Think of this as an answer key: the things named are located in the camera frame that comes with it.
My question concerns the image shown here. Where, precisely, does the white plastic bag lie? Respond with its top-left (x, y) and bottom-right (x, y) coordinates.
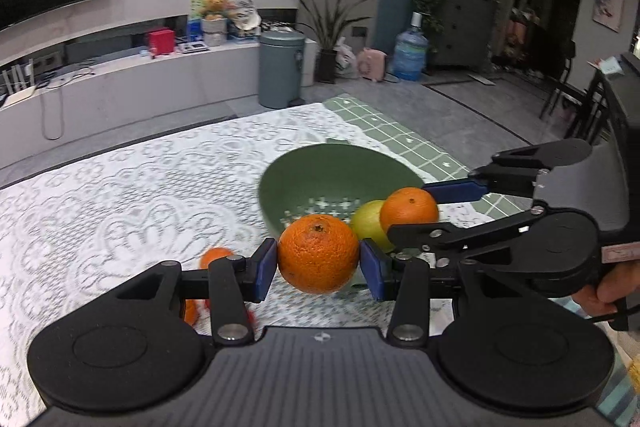
top-left (334, 37), bottom-right (358, 79)

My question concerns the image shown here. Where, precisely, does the white lace tablecloth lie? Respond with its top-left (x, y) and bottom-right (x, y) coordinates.
top-left (0, 102), bottom-right (511, 427)

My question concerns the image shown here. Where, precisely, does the grey-blue pedal trash can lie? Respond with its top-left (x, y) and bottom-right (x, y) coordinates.
top-left (258, 27), bottom-right (306, 109)

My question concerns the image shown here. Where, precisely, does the white wifi router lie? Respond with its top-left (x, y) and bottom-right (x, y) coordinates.
top-left (1, 61), bottom-right (37, 107)

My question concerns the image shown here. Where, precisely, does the framed wall picture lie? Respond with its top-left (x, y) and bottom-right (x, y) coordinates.
top-left (592, 0), bottom-right (624, 32)

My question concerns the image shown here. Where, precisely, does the blue water jug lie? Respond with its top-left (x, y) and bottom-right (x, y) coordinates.
top-left (392, 12), bottom-right (428, 81)

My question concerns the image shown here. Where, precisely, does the pink small heater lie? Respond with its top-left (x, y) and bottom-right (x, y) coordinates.
top-left (357, 48), bottom-right (387, 82)

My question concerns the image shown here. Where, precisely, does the teddy bear in basket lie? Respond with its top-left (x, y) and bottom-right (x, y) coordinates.
top-left (200, 0), bottom-right (233, 48)

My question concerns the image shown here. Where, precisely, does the dark grey drawer cabinet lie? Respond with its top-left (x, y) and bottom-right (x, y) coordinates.
top-left (430, 0), bottom-right (498, 69)

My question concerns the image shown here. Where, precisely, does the red box on counter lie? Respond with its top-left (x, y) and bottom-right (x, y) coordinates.
top-left (148, 28), bottom-right (176, 56)

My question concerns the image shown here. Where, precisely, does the person's right hand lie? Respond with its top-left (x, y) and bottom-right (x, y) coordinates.
top-left (572, 260), bottom-right (640, 317)

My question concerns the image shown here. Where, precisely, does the yellow-green apple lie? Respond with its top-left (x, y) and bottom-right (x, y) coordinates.
top-left (349, 199), bottom-right (395, 254)

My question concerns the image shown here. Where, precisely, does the green colander bowl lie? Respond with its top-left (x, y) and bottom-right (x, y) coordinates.
top-left (258, 143), bottom-right (423, 244)

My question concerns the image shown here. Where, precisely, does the potted long-leaf plant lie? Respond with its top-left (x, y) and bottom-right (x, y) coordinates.
top-left (297, 0), bottom-right (372, 84)

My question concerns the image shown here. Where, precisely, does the black hanging cable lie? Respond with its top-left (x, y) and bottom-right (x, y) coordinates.
top-left (38, 68), bottom-right (97, 142)

